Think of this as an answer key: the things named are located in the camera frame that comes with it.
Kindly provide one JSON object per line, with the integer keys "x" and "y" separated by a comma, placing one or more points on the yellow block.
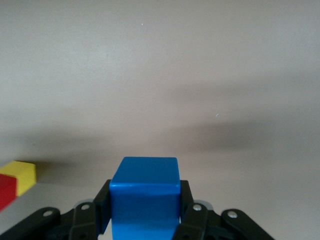
{"x": 25, "y": 175}

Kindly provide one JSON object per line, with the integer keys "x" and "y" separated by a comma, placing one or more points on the blue block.
{"x": 145, "y": 195}

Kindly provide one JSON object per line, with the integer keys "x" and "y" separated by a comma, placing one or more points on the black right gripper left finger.
{"x": 75, "y": 222}

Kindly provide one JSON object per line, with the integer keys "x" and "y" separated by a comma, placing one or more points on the red block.
{"x": 7, "y": 190}

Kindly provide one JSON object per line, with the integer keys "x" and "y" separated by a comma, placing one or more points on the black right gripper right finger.
{"x": 205, "y": 225}

